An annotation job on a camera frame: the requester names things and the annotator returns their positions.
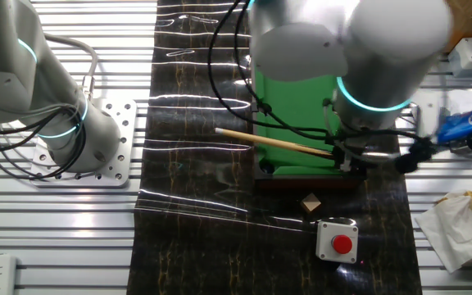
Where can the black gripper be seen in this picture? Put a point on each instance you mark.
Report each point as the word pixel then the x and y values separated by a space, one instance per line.
pixel 363 143

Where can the wooden pool cue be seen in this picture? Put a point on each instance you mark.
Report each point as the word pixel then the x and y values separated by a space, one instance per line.
pixel 260 140

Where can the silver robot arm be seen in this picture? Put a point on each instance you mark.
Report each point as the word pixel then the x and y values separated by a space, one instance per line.
pixel 383 41

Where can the mini green pool table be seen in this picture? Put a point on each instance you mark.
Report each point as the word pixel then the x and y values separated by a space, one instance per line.
pixel 293 106

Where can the small wooden cube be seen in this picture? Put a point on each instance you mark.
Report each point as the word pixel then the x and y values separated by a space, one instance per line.
pixel 310 202

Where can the red emergency stop button box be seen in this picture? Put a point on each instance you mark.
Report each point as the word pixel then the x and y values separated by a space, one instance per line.
pixel 326 235

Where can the blue tissue pack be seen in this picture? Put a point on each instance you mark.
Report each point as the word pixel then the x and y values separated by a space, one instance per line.
pixel 461 125

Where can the crumpled white paper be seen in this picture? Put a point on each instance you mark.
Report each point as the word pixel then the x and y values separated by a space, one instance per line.
pixel 453 233

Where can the black marble pattern mat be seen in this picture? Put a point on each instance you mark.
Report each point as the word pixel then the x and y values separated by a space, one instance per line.
pixel 203 246

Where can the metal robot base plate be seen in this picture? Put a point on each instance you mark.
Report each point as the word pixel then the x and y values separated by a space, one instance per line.
pixel 121 123

